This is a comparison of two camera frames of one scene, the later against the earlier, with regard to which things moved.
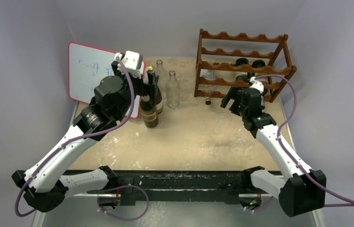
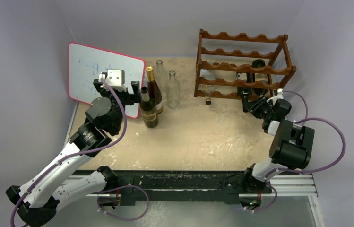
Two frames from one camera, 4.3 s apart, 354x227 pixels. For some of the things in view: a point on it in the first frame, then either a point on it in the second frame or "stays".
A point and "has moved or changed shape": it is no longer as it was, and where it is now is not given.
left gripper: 143,87 to 131,98
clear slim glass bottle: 163,77 stays
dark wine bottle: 148,110 stays
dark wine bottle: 243,61 has moved or changed shape
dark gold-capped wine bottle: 154,89 stays
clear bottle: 173,91 stays
